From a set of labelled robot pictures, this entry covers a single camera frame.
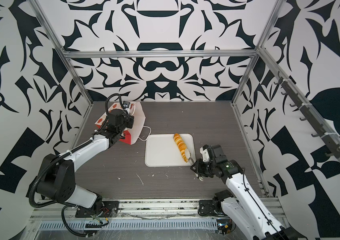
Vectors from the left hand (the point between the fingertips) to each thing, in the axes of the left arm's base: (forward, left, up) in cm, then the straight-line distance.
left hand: (128, 110), depth 87 cm
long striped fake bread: (-14, -30, -17) cm, 37 cm away
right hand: (-30, -34, -11) cm, 47 cm away
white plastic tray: (-15, -18, -21) cm, 32 cm away
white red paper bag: (+5, -3, -6) cm, 8 cm away
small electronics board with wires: (-54, -47, -22) cm, 75 cm away
